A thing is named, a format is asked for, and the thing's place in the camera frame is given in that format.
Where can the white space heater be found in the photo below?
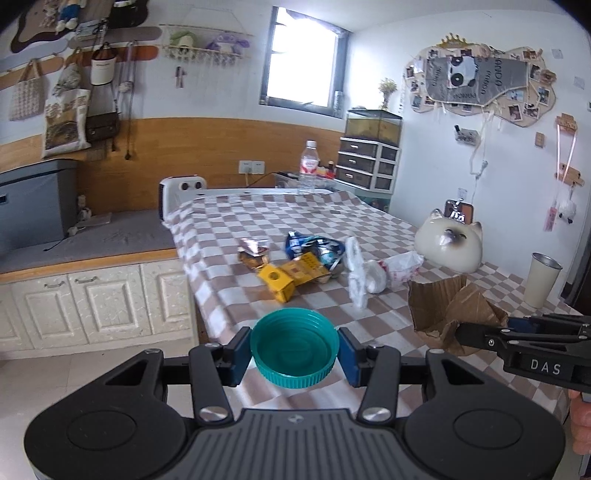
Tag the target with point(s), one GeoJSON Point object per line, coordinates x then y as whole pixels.
{"type": "Point", "coordinates": [182, 194]}

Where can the steel cup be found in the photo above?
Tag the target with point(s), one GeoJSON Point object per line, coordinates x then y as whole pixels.
{"type": "Point", "coordinates": [541, 281]}

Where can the blue snack bag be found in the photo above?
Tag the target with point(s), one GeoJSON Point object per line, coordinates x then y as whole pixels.
{"type": "Point", "coordinates": [314, 247]}

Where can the glass fish tank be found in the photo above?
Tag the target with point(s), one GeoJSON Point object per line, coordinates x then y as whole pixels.
{"type": "Point", "coordinates": [373, 125]}

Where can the yellow cardboard box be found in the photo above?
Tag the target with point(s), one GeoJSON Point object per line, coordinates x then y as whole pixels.
{"type": "Point", "coordinates": [286, 277]}

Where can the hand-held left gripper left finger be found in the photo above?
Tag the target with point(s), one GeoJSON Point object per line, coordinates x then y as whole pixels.
{"type": "Point", "coordinates": [242, 355]}

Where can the person's right hand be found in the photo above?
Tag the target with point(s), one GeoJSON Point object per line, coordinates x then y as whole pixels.
{"type": "Point", "coordinates": [581, 420]}

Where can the wall photo board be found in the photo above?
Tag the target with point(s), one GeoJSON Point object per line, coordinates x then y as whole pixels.
{"type": "Point", "coordinates": [480, 87]}

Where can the grey storage box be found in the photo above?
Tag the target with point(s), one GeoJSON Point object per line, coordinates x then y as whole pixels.
{"type": "Point", "coordinates": [32, 203]}

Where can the printed canvas tote bag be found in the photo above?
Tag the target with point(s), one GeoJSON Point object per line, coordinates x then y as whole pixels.
{"type": "Point", "coordinates": [64, 124]}

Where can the gold foil wrapper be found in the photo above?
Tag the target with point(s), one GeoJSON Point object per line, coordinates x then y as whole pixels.
{"type": "Point", "coordinates": [253, 254]}

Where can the cream cabinet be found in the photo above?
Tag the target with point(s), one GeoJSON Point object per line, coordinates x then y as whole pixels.
{"type": "Point", "coordinates": [106, 304]}

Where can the plush doll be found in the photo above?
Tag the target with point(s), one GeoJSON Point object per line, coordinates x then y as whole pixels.
{"type": "Point", "coordinates": [68, 14]}

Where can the wooden wall hanging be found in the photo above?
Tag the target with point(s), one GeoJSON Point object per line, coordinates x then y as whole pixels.
{"type": "Point", "coordinates": [569, 173]}

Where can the camouflage hat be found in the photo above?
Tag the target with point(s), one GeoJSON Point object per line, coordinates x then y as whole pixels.
{"type": "Point", "coordinates": [68, 81]}

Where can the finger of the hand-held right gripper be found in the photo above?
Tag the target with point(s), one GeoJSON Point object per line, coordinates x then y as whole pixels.
{"type": "Point", "coordinates": [549, 322]}
{"type": "Point", "coordinates": [485, 339]}

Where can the dark crossbody bag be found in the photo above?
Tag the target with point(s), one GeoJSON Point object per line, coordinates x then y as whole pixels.
{"type": "Point", "coordinates": [101, 128]}

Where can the white macrame wall shelf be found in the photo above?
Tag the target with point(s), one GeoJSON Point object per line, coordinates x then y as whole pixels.
{"type": "Point", "coordinates": [203, 48]}

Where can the grey counter mat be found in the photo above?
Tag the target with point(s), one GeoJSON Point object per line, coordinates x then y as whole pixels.
{"type": "Point", "coordinates": [115, 237]}

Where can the white cat-shaped cushion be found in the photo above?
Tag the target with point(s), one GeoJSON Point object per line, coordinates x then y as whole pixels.
{"type": "Point", "coordinates": [448, 247]}

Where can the dried flowers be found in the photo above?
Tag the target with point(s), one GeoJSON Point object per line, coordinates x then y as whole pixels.
{"type": "Point", "coordinates": [387, 87]}

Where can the teal plastic lid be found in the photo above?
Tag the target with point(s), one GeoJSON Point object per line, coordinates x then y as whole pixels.
{"type": "Point", "coordinates": [293, 344]}

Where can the window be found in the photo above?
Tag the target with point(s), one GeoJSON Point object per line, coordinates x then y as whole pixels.
{"type": "Point", "coordinates": [302, 64]}

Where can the white bucket bag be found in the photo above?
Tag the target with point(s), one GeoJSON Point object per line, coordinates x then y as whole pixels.
{"type": "Point", "coordinates": [102, 67]}

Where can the brown paper bag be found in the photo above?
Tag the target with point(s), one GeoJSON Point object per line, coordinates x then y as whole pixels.
{"type": "Point", "coordinates": [443, 302]}

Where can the white wall socket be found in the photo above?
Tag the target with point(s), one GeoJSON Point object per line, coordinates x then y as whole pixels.
{"type": "Point", "coordinates": [251, 167]}

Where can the small sheep plush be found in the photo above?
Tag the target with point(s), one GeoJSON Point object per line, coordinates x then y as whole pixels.
{"type": "Point", "coordinates": [567, 210]}

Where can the clear white plastic bag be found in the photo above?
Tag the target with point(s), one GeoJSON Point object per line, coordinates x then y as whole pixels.
{"type": "Point", "coordinates": [358, 277]}

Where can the clear water bottle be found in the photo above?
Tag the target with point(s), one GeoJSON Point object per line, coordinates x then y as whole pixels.
{"type": "Point", "coordinates": [308, 173]}

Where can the wooden wall coat rack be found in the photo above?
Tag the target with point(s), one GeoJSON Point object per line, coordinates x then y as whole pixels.
{"type": "Point", "coordinates": [138, 34]}

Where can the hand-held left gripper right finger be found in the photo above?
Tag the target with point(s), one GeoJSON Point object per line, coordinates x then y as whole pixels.
{"type": "Point", "coordinates": [348, 357]}

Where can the knit tote bag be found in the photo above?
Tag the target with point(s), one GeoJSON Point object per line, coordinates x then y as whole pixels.
{"type": "Point", "coordinates": [27, 97]}

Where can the white red plastic bag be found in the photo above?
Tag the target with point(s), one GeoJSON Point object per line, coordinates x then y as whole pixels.
{"type": "Point", "coordinates": [399, 270]}

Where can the orange phone holder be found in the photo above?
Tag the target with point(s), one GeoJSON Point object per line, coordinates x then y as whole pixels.
{"type": "Point", "coordinates": [466, 210]}

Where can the white drawer organiser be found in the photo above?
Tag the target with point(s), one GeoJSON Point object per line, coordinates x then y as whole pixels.
{"type": "Point", "coordinates": [364, 164]}

